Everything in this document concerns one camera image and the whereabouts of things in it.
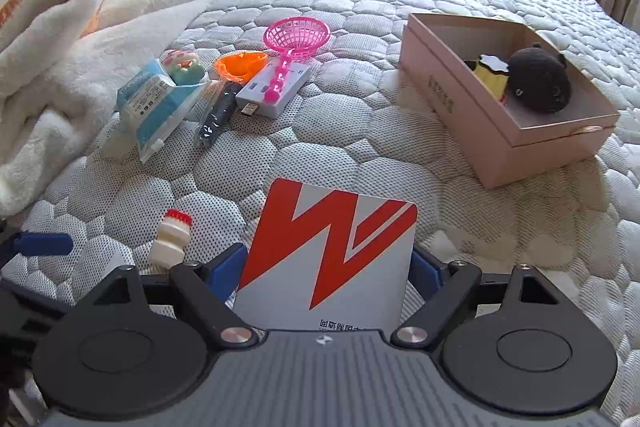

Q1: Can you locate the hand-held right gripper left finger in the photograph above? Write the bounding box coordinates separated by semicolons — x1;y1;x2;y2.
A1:
72;244;263;350

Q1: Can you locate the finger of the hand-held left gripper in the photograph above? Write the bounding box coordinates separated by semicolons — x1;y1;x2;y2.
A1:
0;219;74;259

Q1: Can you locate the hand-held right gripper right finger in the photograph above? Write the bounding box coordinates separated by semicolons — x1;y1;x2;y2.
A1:
390;246;563;349

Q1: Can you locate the red and white card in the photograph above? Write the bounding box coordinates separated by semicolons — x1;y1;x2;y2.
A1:
233;178;419;333

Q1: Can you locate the blue tissue packet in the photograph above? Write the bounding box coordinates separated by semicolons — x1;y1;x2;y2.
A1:
102;59;211;164

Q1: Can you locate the pink cardboard box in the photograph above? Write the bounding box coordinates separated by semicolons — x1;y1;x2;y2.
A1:
399;13;621;190

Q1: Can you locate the orange plastic scoop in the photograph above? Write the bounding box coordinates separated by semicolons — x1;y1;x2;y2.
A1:
215;50;268;84

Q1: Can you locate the pink toy strainer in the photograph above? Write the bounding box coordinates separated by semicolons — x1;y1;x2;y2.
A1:
263;18;331;106

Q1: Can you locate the white toy milk bottle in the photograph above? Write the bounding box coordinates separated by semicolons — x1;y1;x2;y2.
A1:
149;208;195;267

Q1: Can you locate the black pen in wrapper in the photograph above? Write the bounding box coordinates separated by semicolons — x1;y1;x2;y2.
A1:
194;79;239;148

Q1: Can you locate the white fleece blanket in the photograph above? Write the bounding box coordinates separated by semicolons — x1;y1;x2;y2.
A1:
0;0;226;218

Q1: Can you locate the pink green mushroom toy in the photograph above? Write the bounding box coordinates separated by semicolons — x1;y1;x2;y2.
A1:
163;49;207;86

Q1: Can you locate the yellow toy with white top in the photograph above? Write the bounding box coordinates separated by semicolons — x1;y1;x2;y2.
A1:
465;53;510;102

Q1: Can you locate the black plush toy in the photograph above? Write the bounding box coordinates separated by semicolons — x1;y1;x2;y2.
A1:
501;43;572;114

